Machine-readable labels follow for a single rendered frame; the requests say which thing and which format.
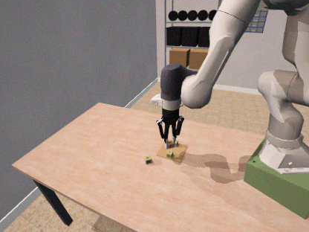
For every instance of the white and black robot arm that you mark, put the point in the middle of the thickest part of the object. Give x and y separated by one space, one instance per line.
283 149

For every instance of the tan flat mat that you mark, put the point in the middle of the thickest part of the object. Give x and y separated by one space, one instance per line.
178 152

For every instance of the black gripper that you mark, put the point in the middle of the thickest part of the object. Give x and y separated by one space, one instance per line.
170 118

